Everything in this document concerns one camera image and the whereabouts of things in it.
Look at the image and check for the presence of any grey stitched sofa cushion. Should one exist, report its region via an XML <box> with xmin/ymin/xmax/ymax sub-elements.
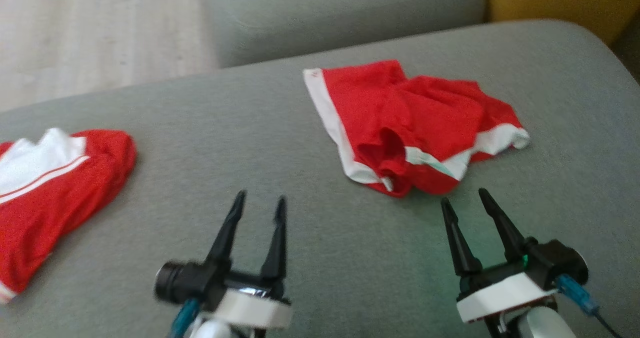
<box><xmin>199</xmin><ymin>0</ymin><xmax>488</xmax><ymax>70</ymax></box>

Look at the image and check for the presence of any blue-plug right gripper cable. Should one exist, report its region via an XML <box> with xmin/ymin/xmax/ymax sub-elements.
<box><xmin>555</xmin><ymin>274</ymin><xmax>623</xmax><ymax>338</ymax></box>

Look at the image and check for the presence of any red and white shirt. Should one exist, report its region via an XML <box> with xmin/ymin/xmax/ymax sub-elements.
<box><xmin>0</xmin><ymin>127</ymin><xmax>137</xmax><ymax>305</ymax></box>

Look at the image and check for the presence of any red shorts white trim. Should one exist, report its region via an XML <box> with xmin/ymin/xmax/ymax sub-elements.
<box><xmin>303</xmin><ymin>59</ymin><xmax>531</xmax><ymax>198</ymax></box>

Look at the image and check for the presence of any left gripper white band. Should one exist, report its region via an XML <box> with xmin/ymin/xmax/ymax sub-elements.
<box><xmin>200</xmin><ymin>190</ymin><xmax>293</xmax><ymax>329</ymax></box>

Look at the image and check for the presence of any blue-plug left gripper cable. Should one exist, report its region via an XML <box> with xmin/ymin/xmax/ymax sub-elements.
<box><xmin>169</xmin><ymin>298</ymin><xmax>202</xmax><ymax>338</ymax></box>

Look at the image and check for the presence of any grey fabric sofa seat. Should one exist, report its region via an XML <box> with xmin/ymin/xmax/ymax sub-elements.
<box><xmin>0</xmin><ymin>19</ymin><xmax>640</xmax><ymax>338</ymax></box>

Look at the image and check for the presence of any yellow cushion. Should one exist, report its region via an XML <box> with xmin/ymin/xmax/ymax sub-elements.
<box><xmin>484</xmin><ymin>0</ymin><xmax>640</xmax><ymax>46</ymax></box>

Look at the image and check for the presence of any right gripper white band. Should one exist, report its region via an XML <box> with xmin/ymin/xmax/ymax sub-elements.
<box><xmin>440</xmin><ymin>188</ymin><xmax>558</xmax><ymax>324</ymax></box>

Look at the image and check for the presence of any blue-plug gripper cable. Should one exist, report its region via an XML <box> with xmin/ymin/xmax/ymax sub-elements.
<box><xmin>169</xmin><ymin>298</ymin><xmax>202</xmax><ymax>338</ymax></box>
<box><xmin>555</xmin><ymin>274</ymin><xmax>623</xmax><ymax>338</ymax></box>

